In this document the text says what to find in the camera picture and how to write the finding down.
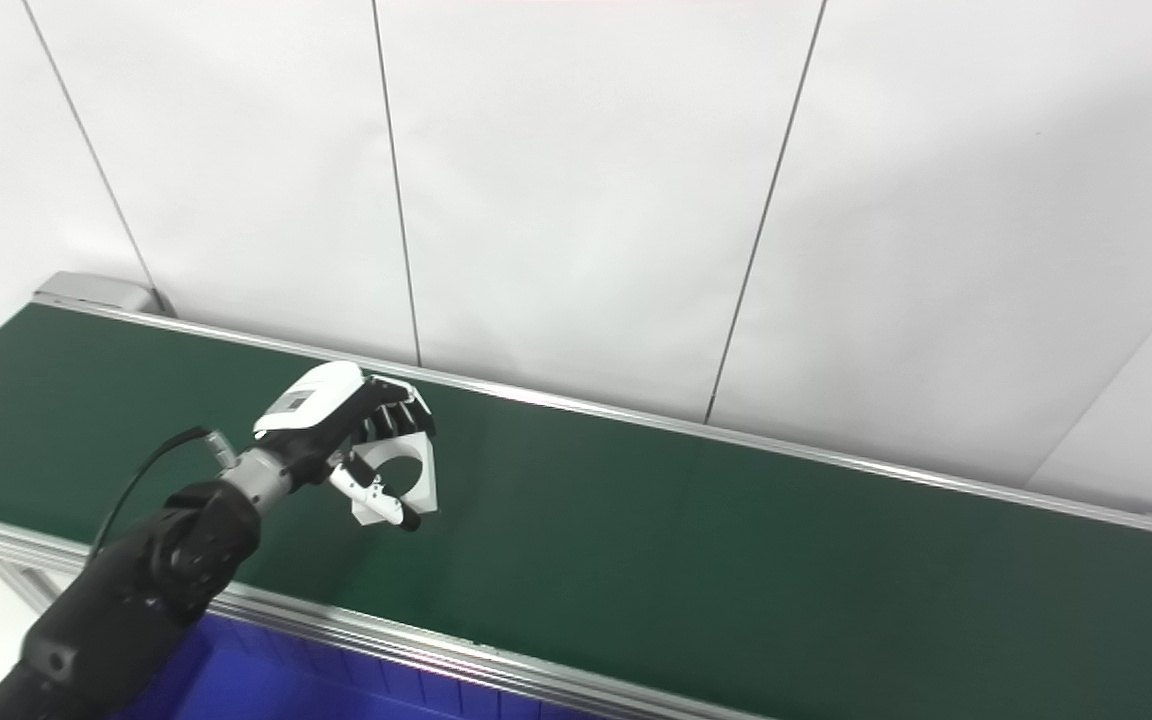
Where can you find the green conveyor belt aluminium frame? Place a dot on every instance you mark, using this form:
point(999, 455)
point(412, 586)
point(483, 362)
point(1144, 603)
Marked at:
point(736, 560)

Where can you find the grey conveyor end housing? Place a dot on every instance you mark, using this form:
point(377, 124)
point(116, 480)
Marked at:
point(101, 292)

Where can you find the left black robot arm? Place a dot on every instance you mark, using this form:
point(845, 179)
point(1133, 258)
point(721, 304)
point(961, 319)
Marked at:
point(156, 570)

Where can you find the white square part round hole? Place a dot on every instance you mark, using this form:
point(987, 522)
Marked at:
point(427, 478)

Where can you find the aluminium conveyor leg frame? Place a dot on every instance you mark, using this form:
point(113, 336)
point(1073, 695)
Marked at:
point(21, 582)

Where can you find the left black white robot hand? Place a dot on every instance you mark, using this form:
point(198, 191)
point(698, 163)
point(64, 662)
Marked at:
point(321, 405)

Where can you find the blue plastic bin white parts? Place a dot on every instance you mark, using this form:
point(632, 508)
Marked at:
point(266, 680)

